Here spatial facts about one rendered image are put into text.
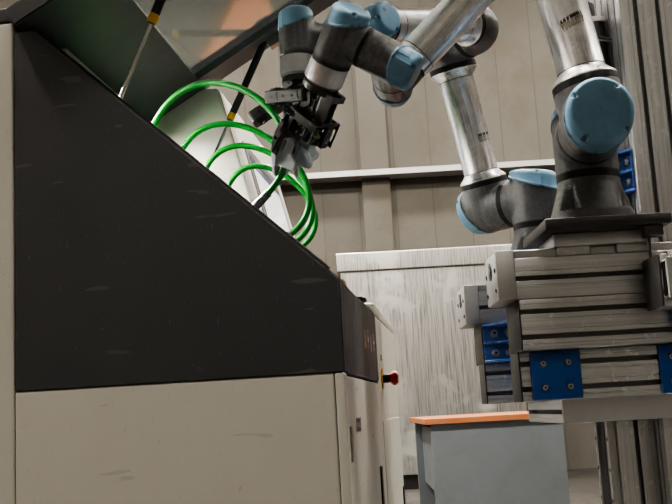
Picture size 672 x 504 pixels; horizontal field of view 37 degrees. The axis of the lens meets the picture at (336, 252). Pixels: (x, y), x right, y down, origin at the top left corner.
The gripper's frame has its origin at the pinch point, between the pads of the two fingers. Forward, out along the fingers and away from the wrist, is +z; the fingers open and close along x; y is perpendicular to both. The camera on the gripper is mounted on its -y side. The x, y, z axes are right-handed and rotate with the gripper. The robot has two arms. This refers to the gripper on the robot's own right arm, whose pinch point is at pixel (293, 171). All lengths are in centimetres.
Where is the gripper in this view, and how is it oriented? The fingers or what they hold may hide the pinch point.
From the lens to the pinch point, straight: 208.2
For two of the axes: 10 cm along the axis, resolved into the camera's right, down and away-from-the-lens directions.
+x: 1.2, 1.5, 9.8
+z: 0.5, 9.9, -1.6
